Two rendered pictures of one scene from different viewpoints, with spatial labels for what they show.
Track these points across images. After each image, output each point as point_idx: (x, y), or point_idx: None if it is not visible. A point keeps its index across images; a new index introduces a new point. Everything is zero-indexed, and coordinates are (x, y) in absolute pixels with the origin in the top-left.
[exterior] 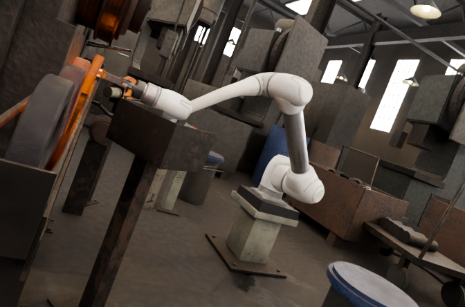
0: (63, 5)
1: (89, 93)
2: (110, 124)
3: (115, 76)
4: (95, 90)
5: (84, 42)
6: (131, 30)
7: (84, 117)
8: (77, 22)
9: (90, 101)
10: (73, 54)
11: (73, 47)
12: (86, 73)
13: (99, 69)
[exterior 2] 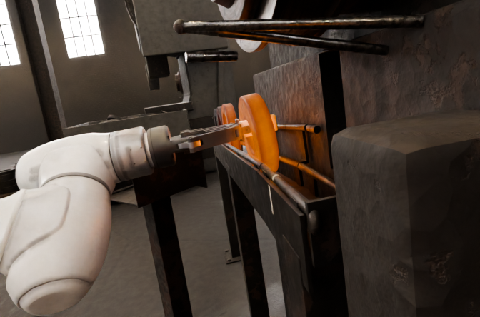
0: (271, 56)
1: (236, 148)
2: (204, 172)
3: (213, 128)
4: (243, 160)
5: (315, 67)
6: None
7: (221, 144)
8: (351, 12)
9: (230, 150)
10: (274, 104)
11: (263, 95)
12: (222, 111)
13: (239, 118)
